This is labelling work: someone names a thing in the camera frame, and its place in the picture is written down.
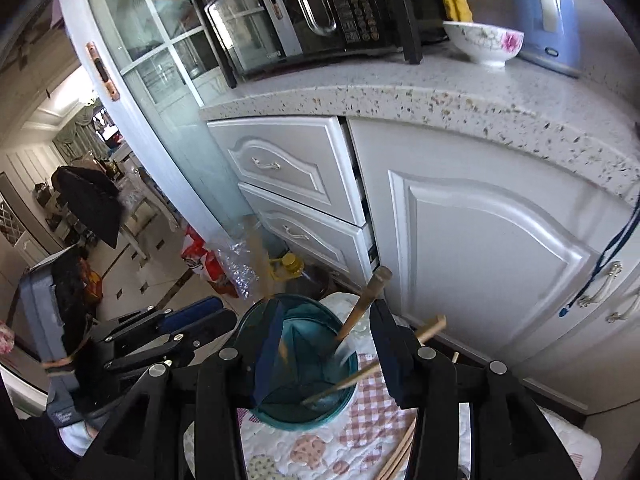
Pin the white cabinet door left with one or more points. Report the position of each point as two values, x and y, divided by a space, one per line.
497 241

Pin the patchwork quilted table mat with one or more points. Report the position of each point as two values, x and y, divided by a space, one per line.
359 441

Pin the white cabinet door right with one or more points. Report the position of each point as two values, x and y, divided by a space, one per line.
584 356

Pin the white drawer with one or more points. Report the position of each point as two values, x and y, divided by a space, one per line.
344 248
305 159

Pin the teal floral utensil holder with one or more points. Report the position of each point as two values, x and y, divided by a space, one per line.
303 368

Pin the white cabinet door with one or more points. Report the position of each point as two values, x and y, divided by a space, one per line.
497 241
584 356

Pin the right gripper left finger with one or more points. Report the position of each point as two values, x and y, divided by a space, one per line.
238 376

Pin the blue electric kettle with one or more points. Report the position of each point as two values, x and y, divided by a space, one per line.
551 37

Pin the lower white drawer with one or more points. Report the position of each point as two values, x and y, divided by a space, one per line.
344 248

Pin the wooden chopstick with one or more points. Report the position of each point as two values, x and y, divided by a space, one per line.
379 279
423 334
260 263
399 456

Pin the black microwave oven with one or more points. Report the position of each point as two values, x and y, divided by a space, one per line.
251 38

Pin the floral white ceramic bowl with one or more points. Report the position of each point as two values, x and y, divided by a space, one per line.
483 44

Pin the glass sliding door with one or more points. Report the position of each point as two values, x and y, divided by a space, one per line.
155 70

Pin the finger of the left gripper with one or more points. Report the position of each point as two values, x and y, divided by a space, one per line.
175 338
195 309

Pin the yellow sponge bottle brush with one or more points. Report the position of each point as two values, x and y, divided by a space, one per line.
458 11

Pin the red plastic bag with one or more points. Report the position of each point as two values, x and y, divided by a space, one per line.
203 262

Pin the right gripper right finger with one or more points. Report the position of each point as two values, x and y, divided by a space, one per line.
419 378

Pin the upper white drawer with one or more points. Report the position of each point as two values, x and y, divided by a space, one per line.
305 159

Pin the yellow cap oil bottle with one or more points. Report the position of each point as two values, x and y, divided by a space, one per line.
287 268

